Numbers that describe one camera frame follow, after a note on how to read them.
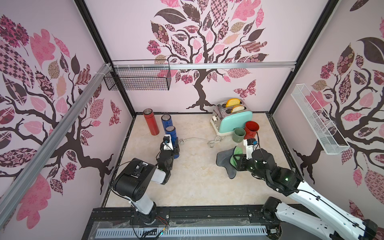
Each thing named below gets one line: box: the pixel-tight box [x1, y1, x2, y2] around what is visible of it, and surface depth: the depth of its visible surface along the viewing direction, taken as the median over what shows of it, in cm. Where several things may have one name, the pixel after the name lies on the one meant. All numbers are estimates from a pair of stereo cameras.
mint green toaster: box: [210, 101, 253, 136], surface depth 102 cm
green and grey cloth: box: [216, 146, 244, 179], surface depth 74 cm
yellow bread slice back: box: [225, 98, 241, 108], surface depth 102 cm
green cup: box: [232, 127, 246, 143], surface depth 102 cm
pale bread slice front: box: [231, 105, 245, 113], surface depth 100 cm
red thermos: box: [143, 108, 160, 136], surface depth 99 cm
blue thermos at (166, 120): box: [161, 114, 173, 134], surface depth 92 cm
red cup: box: [243, 120, 260, 140], surface depth 100 cm
